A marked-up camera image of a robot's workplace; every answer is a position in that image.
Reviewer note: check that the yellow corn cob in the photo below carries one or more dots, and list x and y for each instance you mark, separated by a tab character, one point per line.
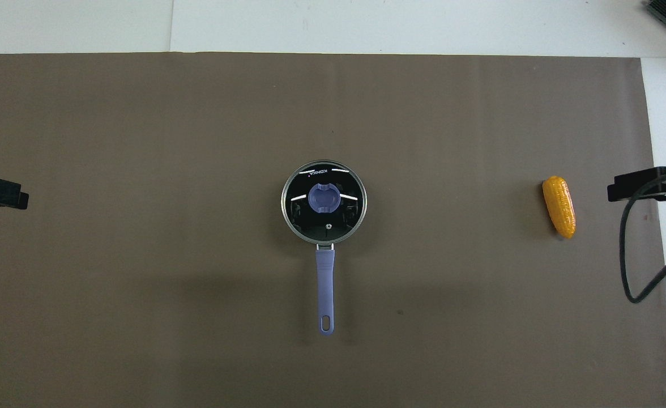
559	207

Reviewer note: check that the glass lid with blue knob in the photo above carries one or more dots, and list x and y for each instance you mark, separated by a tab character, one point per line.
324	198

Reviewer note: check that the brown table mat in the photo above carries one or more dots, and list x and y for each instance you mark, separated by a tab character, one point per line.
140	141

